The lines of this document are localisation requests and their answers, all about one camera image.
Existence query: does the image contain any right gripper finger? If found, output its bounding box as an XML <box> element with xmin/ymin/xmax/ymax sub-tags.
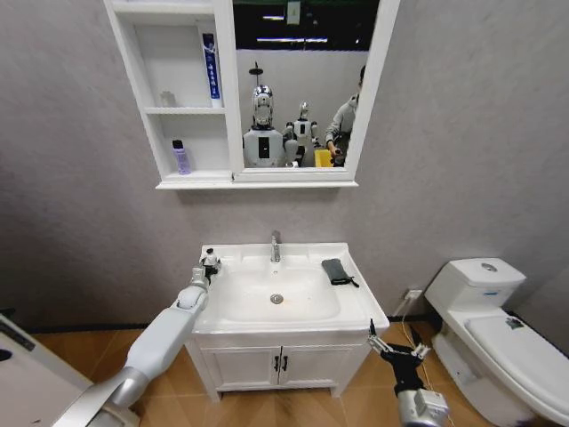
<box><xmin>365</xmin><ymin>318</ymin><xmax>389</xmax><ymax>356</ymax></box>
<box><xmin>407</xmin><ymin>326</ymin><xmax>432</xmax><ymax>359</ymax></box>

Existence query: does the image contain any white ceramic washbasin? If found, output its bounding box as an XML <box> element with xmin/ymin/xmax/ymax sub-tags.
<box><xmin>191</xmin><ymin>242</ymin><xmax>390</xmax><ymax>335</ymax></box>

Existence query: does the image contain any grey folded towel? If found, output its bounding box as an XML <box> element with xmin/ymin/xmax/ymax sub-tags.
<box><xmin>321</xmin><ymin>258</ymin><xmax>360</xmax><ymax>289</ymax></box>

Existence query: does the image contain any white vanity cabinet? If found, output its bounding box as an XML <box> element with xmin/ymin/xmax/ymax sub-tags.
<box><xmin>184</xmin><ymin>331</ymin><xmax>375</xmax><ymax>404</ymax></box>

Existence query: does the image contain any cabinet mirror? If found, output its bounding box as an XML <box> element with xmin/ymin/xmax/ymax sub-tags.
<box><xmin>232</xmin><ymin>0</ymin><xmax>381</xmax><ymax>170</ymax></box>

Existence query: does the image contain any chrome faucet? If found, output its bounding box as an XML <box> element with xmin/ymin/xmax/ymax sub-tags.
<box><xmin>269</xmin><ymin>230</ymin><xmax>284</xmax><ymax>263</ymax></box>

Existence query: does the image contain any white toilet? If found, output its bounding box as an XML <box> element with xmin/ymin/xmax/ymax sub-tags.
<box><xmin>423</xmin><ymin>257</ymin><xmax>569</xmax><ymax>427</ymax></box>

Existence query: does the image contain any purple bottle black cap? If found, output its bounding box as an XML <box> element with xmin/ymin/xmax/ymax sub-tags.
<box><xmin>172</xmin><ymin>140</ymin><xmax>193</xmax><ymax>175</ymax></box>

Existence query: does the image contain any blue white tube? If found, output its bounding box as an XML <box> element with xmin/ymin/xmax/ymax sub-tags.
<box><xmin>202</xmin><ymin>32</ymin><xmax>223</xmax><ymax>109</ymax></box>

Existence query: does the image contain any person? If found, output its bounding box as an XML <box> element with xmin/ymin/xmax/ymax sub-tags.
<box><xmin>324</xmin><ymin>64</ymin><xmax>367</xmax><ymax>168</ymax></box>

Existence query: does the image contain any white appliance with dark panel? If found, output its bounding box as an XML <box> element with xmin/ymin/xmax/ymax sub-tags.
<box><xmin>0</xmin><ymin>306</ymin><xmax>140</xmax><ymax>427</ymax></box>

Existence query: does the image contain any thin white cable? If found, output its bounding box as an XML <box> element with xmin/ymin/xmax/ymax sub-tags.
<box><xmin>397</xmin><ymin>296</ymin><xmax>417</xmax><ymax>334</ymax></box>

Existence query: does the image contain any white wall cabinet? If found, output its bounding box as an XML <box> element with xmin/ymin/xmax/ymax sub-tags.
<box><xmin>102</xmin><ymin>0</ymin><xmax>401</xmax><ymax>191</ymax></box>

